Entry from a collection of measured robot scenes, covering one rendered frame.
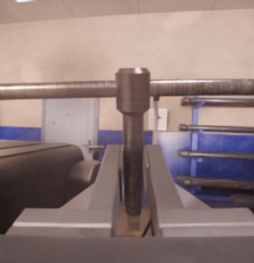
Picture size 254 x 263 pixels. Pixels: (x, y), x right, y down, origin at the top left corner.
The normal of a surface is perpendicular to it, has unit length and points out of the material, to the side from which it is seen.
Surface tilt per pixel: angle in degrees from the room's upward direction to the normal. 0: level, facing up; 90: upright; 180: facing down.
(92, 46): 90
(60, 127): 90
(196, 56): 90
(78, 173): 42
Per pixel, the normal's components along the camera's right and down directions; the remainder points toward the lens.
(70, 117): -0.15, 0.01
